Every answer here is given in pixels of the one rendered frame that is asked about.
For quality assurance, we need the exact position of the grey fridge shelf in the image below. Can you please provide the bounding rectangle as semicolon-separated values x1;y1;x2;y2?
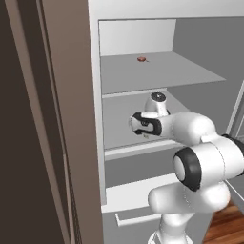
102;90;193;161
100;51;228;99

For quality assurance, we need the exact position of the white fridge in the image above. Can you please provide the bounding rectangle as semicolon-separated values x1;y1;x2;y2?
88;0;244;244

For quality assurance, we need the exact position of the white fridge drawer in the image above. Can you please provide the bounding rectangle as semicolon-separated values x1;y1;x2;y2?
100;173;214;244

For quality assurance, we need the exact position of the brown tall cabinet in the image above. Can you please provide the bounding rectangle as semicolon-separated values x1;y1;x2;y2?
0;0;105;244

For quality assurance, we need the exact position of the white drawer handle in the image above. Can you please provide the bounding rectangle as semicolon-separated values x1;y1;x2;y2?
113;212;165;228

